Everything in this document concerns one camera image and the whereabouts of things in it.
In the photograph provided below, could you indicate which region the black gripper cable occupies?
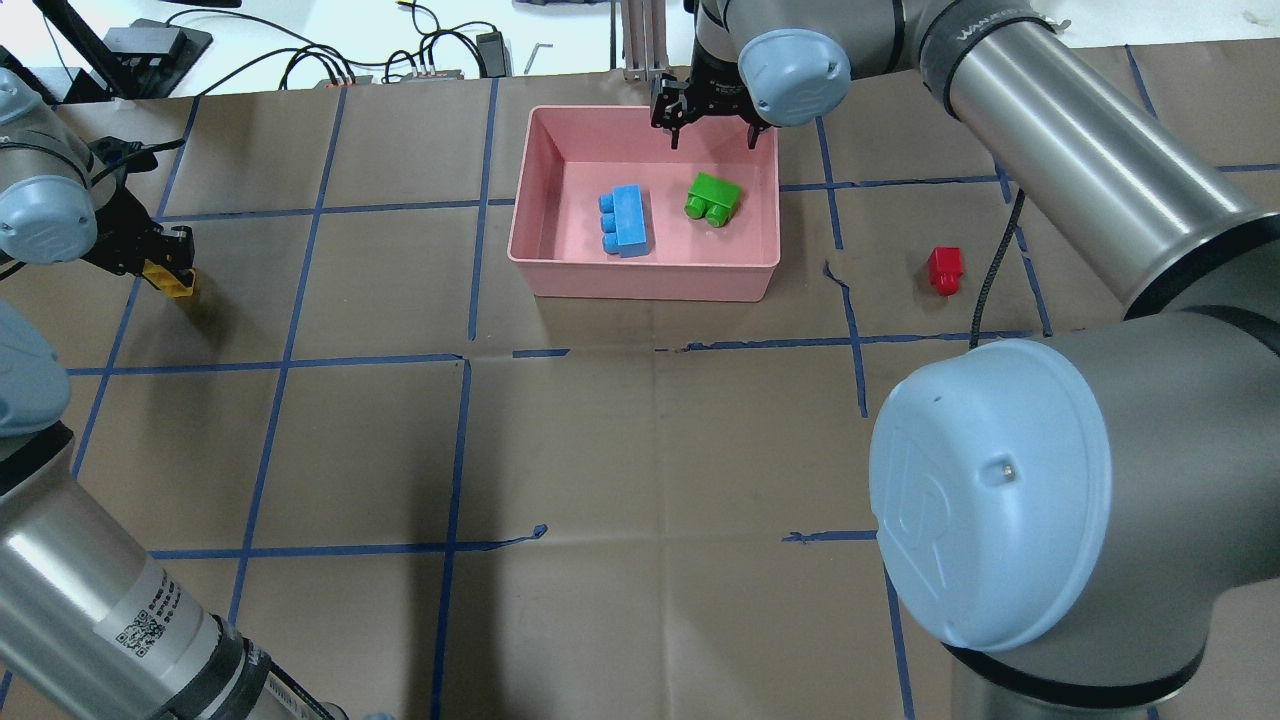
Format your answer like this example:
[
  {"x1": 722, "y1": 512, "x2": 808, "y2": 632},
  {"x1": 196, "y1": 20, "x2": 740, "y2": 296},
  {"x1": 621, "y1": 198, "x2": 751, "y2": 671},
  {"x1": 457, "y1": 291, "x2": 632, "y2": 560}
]
[{"x1": 968, "y1": 190, "x2": 1027, "y2": 348}]

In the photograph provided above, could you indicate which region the green toy block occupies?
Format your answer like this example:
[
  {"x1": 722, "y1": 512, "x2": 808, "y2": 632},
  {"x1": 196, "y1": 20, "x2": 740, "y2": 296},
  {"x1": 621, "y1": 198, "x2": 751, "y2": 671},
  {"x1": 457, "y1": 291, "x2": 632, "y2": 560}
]
[{"x1": 684, "y1": 172, "x2": 742, "y2": 228}]

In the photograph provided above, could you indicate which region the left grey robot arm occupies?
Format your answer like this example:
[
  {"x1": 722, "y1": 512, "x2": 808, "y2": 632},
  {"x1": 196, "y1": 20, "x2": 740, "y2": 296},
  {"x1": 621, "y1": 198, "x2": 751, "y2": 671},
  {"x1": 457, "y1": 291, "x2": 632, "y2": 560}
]
[{"x1": 1, "y1": 70, "x2": 346, "y2": 719}]

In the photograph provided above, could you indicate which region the black power adapter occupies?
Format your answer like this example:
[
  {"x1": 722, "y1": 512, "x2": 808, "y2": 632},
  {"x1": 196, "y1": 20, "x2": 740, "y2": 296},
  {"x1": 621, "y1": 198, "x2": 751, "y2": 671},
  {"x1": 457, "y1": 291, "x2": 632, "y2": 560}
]
[{"x1": 475, "y1": 29, "x2": 511, "y2": 78}]

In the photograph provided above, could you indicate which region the yellow toy block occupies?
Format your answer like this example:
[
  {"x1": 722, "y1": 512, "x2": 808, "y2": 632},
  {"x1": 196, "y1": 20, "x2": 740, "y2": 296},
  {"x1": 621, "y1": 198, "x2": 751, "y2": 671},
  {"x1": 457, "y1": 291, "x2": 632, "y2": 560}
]
[{"x1": 141, "y1": 260, "x2": 197, "y2": 299}]

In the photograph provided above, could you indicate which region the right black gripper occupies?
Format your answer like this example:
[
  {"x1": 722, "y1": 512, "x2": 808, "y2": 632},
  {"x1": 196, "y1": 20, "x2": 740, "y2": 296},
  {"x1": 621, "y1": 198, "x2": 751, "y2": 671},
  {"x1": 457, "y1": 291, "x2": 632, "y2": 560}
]
[{"x1": 650, "y1": 50, "x2": 771, "y2": 151}]

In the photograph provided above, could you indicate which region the red toy block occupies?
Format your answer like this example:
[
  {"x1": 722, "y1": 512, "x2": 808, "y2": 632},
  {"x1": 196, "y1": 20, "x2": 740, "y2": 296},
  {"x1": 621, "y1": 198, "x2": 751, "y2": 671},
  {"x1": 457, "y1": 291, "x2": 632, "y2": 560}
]
[{"x1": 927, "y1": 246, "x2": 965, "y2": 297}]

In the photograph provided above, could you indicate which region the pink plastic box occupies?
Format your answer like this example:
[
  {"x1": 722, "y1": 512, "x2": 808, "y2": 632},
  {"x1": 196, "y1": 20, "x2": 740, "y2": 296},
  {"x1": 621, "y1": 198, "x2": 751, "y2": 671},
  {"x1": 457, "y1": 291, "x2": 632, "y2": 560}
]
[{"x1": 507, "y1": 105, "x2": 781, "y2": 302}]

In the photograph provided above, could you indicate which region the aluminium frame post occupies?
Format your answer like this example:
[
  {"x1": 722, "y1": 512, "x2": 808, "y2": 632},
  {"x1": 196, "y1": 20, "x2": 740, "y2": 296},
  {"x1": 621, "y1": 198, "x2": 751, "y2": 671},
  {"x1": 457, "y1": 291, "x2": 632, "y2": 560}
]
[{"x1": 620, "y1": 0, "x2": 669, "y2": 82}]

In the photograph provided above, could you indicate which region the blue toy block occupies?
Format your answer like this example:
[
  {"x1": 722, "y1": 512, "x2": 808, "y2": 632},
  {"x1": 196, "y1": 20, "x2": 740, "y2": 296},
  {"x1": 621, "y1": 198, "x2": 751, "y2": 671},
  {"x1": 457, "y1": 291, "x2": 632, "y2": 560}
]
[{"x1": 596, "y1": 184, "x2": 652, "y2": 258}]

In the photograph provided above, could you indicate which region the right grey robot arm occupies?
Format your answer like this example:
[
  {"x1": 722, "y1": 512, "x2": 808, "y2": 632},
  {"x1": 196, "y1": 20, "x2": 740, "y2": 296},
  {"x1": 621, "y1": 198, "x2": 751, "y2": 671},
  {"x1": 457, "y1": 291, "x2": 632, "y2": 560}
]
[{"x1": 575, "y1": 38, "x2": 1277, "y2": 719}]

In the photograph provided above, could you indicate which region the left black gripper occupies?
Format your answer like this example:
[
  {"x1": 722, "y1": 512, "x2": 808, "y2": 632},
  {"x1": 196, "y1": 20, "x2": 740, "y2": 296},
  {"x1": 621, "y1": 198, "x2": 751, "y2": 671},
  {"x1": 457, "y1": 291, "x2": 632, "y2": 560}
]
[{"x1": 84, "y1": 138, "x2": 195, "y2": 279}]

